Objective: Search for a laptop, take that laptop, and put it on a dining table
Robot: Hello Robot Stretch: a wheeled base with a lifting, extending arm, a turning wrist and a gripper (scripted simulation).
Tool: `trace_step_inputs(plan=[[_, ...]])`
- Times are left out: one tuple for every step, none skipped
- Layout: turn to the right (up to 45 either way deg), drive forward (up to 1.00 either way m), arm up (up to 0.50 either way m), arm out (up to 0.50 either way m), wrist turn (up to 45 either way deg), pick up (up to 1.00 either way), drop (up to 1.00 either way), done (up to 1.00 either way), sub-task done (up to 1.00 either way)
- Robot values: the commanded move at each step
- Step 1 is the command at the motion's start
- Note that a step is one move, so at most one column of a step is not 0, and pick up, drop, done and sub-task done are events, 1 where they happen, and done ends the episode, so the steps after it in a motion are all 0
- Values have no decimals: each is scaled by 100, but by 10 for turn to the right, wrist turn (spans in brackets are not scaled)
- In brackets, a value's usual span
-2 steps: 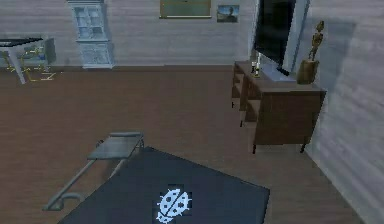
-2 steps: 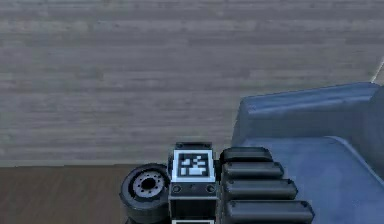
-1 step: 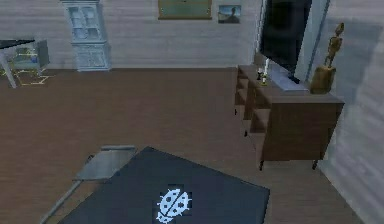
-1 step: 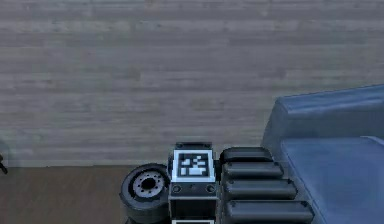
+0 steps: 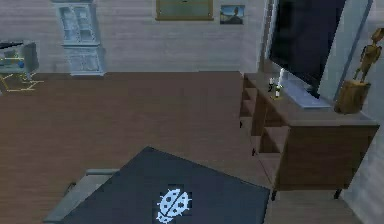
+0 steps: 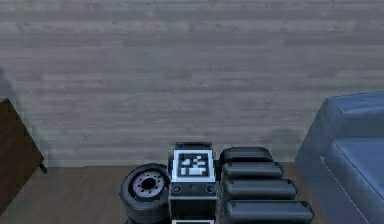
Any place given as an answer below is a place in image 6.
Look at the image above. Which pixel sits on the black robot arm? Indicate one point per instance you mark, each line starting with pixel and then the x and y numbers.
pixel 253 190

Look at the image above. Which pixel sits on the blue grey sofa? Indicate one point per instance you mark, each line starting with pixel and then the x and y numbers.
pixel 346 160

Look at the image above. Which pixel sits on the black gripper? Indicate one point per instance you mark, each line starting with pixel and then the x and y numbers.
pixel 145 190

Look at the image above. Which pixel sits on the dark brown wooden cabinet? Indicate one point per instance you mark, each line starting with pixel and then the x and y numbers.
pixel 15 153

